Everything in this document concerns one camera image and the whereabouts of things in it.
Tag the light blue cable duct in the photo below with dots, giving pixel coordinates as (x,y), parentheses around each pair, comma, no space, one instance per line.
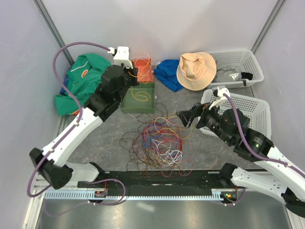
(93,195)

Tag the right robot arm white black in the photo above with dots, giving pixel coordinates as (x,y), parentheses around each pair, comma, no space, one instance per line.
(288,185)

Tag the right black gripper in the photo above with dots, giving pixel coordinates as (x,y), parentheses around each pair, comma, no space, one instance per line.
(198,109)

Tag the grey adidas garment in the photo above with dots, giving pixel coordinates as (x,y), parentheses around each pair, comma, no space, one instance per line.
(228,74)

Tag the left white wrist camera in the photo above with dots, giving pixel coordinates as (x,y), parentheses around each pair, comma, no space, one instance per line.
(121,56)

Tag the orange plastic tray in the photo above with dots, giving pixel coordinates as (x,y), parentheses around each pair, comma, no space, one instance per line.
(145,72)

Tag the right aluminium frame post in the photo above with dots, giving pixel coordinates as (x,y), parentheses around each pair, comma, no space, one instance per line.
(267,25)

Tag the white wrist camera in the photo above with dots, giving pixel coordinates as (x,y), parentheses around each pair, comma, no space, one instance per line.
(121,56)
(221,94)

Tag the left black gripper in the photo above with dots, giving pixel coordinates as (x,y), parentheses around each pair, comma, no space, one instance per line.
(133,71)

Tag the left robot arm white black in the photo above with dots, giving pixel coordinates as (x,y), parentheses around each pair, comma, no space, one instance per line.
(51,161)

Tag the aluminium frame post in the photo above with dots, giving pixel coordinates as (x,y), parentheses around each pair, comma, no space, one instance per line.
(49,21)
(267,25)

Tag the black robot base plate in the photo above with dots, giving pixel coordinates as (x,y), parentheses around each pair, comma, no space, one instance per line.
(183,182)

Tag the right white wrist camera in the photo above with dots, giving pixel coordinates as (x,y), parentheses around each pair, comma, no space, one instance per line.
(221,94)

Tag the far white plastic basket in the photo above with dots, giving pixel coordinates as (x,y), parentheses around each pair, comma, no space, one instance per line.
(241,59)

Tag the white plastic basket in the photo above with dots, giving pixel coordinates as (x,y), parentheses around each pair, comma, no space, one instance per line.
(256,109)
(241,59)

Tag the near white plastic basket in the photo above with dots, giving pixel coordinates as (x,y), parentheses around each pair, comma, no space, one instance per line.
(256,109)

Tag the peach bucket hat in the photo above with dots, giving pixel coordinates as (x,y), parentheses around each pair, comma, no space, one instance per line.
(196,71)

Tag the blue cloth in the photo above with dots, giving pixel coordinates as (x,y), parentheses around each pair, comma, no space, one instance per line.
(165,72)

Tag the left aluminium frame post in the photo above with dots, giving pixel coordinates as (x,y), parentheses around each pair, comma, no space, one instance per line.
(49,21)

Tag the green plastic tray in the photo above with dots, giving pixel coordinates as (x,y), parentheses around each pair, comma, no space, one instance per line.
(139,99)

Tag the green jacket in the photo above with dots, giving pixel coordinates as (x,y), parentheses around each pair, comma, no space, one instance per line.
(82,80)

